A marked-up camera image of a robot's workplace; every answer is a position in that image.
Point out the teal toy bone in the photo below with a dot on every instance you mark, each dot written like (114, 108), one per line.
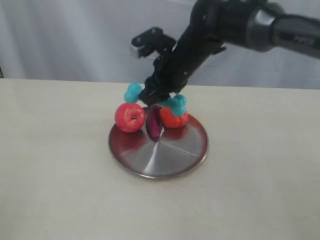
(177, 103)

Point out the purple toy sweet potato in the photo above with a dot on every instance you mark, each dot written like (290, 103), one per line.
(153, 123)

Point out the orange toy pumpkin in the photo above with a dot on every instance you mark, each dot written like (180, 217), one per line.
(171, 121)

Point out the round steel plate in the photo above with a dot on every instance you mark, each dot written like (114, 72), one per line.
(176, 152)

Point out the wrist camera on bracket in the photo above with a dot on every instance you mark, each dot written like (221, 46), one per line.
(151, 40)

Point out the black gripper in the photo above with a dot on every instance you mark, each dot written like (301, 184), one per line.
(173, 70)

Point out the red apple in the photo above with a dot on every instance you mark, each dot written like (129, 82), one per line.
(129, 117)

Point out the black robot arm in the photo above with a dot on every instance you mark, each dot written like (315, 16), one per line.
(258, 25)

